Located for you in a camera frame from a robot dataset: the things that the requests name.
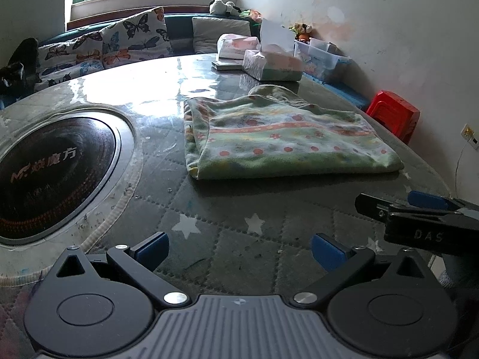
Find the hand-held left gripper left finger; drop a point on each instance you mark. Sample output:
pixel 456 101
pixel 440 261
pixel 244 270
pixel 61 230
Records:
pixel 153 249

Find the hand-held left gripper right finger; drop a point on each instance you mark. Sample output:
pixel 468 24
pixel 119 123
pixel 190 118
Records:
pixel 329 251

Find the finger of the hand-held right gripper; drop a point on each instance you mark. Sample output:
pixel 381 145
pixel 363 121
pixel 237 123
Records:
pixel 426 198
pixel 374 205

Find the floral striped shirt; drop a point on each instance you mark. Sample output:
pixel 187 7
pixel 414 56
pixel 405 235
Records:
pixel 284 142

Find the pale green cloth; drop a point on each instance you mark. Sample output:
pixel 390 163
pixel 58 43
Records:
pixel 278 93

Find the person's right forearm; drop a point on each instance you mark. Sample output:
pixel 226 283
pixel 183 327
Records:
pixel 458 269

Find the red plastic stool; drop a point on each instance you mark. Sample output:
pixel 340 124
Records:
pixel 393 114

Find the blue seat pad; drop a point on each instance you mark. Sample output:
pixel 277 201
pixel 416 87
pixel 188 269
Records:
pixel 344 91

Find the round black induction cooktop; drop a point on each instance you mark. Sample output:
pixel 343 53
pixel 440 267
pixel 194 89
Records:
pixel 56 175

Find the clear plastic storage box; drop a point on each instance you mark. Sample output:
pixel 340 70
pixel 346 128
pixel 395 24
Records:
pixel 322 60

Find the open tissue pack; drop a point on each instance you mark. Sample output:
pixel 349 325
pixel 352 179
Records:
pixel 271 63

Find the small brown plush toy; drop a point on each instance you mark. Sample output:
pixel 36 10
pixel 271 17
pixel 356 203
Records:
pixel 302 30

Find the butterfly print cushion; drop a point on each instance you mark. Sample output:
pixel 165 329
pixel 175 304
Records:
pixel 71 74
pixel 138 35
pixel 71 48

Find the flat dark book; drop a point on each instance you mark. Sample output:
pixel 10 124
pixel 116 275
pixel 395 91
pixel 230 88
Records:
pixel 224 64

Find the pink white tissue pack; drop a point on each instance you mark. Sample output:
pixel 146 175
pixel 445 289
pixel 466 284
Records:
pixel 235 46

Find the teal sofa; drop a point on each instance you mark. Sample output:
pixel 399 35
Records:
pixel 179 33

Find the orange soft toy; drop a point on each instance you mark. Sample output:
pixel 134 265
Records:
pixel 256 15

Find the black bag on sofa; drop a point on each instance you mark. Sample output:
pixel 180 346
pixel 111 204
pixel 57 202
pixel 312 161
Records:
pixel 20 67

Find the plain grey cushion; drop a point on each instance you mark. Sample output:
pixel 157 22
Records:
pixel 219 33

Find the white plush toy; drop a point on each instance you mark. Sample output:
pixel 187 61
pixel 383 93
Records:
pixel 223 7

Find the white wall socket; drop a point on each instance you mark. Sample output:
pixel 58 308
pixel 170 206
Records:
pixel 467 132

